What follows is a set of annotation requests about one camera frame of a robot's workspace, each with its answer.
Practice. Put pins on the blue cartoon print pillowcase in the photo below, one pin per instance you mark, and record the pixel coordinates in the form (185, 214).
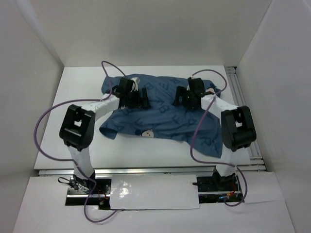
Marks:
(163, 120)

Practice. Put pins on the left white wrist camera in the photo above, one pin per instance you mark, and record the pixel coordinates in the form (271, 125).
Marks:
(136, 81)

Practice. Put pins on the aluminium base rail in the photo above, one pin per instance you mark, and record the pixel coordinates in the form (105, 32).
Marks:
(205, 183)

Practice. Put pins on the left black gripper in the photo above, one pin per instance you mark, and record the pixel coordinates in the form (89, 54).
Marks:
(137, 103)

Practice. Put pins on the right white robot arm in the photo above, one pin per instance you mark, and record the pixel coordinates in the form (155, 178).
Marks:
(225, 112)

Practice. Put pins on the aluminium side rail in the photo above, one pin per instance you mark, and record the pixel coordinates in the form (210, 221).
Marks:
(246, 129)

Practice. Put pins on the white cover plate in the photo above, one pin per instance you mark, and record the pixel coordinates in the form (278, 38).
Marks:
(153, 192)

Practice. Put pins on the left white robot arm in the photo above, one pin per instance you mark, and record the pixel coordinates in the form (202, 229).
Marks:
(77, 130)

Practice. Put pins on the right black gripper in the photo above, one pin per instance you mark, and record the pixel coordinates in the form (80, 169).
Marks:
(180, 92)

